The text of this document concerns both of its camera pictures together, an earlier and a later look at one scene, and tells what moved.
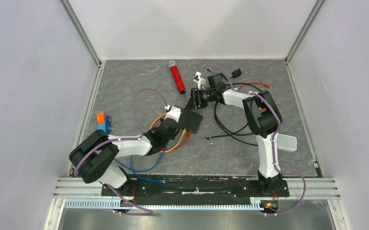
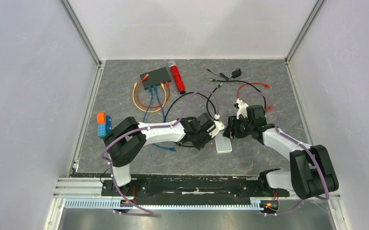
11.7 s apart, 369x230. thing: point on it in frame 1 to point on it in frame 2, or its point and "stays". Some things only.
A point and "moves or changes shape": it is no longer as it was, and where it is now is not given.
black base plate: [197, 189] stays
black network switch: [190, 120] moves or changes shape
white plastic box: [286, 143] moves or changes shape
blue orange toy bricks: [104, 122] stays
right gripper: [196, 101] to [231, 132]
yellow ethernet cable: [184, 132] moves or changes shape
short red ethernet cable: [189, 134] moves or changes shape
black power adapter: [235, 73] stays
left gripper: [172, 137] to [199, 145]
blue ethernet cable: [162, 181] to [164, 120]
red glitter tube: [173, 65] stays
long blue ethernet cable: [134, 171] to [150, 88]
